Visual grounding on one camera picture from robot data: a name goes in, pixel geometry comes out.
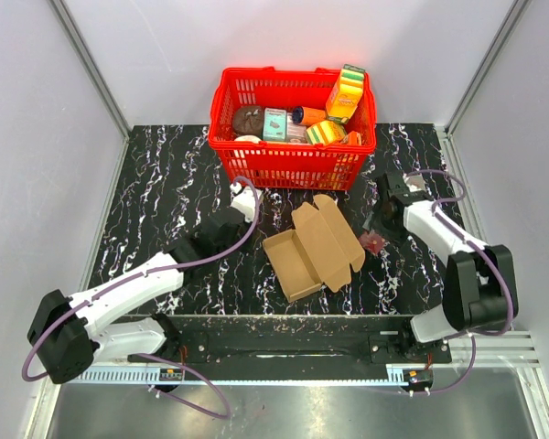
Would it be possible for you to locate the small red plastic packet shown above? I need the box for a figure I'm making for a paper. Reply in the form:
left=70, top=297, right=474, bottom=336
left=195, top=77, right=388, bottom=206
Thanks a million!
left=359, top=230, right=386, bottom=255

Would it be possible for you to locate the brown cardboard box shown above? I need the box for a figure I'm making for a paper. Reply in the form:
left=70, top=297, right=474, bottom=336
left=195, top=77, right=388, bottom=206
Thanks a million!
left=263, top=194, right=365, bottom=303

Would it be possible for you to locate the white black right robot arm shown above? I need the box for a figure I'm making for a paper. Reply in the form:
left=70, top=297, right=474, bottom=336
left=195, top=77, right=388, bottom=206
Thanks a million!
left=360, top=173, right=519, bottom=362

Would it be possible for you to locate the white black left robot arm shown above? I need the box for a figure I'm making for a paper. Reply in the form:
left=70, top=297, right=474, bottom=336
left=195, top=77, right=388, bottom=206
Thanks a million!
left=22, top=208, right=256, bottom=384

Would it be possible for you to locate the pink white small box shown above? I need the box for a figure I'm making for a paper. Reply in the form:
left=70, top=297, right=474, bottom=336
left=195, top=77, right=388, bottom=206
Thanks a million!
left=285, top=122, right=307, bottom=144

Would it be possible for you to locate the teal white small box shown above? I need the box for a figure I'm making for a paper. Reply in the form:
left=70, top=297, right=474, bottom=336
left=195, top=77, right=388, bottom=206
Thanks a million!
left=262, top=108, right=287, bottom=142

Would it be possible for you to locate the small orange packet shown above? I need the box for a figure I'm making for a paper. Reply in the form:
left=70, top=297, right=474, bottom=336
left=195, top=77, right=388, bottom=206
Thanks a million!
left=341, top=131, right=361, bottom=146

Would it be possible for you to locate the red plastic shopping basket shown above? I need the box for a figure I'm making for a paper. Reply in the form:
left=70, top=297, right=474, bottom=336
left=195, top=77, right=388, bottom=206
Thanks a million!
left=208, top=67, right=376, bottom=191

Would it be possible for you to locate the yellow green sponge pack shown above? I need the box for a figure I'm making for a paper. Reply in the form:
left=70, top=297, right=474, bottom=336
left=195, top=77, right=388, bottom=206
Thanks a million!
left=306, top=120, right=347, bottom=145

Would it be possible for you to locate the white round lid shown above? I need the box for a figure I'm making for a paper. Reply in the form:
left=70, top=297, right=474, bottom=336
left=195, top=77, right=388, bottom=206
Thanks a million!
left=234, top=134, right=262, bottom=144

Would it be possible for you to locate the tall orange sponge pack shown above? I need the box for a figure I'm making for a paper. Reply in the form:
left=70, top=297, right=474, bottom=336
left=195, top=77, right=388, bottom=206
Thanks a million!
left=325, top=64, right=365, bottom=124

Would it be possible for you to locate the orange cylindrical can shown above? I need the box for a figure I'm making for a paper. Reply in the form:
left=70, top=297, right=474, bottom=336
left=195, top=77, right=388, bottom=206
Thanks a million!
left=291, top=106, right=327, bottom=127

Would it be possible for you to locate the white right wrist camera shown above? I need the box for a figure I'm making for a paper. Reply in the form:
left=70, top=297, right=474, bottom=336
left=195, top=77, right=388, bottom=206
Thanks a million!
left=404, top=175, right=426, bottom=192

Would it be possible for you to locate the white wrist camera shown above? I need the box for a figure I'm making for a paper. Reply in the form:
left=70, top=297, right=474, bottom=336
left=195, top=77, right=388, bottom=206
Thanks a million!
left=230, top=183, right=263, bottom=223
left=404, top=175, right=426, bottom=192

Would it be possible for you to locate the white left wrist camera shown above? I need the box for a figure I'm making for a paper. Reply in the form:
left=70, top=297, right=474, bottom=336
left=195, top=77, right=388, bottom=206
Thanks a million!
left=230, top=183, right=263, bottom=223

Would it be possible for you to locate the right aluminium frame post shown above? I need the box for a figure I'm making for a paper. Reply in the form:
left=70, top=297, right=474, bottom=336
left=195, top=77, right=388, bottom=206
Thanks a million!
left=446, top=0, right=532, bottom=136

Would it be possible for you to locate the aluminium frame post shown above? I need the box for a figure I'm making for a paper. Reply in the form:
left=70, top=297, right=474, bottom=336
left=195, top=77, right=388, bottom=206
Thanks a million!
left=48, top=0, right=132, bottom=138
left=446, top=0, right=532, bottom=136

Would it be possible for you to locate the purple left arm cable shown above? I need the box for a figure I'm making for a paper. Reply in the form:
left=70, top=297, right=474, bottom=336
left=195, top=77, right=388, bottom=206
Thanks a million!
left=21, top=176, right=264, bottom=420

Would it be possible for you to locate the aluminium slotted rail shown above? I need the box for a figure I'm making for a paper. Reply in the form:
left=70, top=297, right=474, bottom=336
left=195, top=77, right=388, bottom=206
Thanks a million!
left=71, top=331, right=539, bottom=388

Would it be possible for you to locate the left aluminium frame post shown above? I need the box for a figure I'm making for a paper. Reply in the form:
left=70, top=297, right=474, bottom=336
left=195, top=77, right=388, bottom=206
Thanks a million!
left=48, top=0, right=132, bottom=138

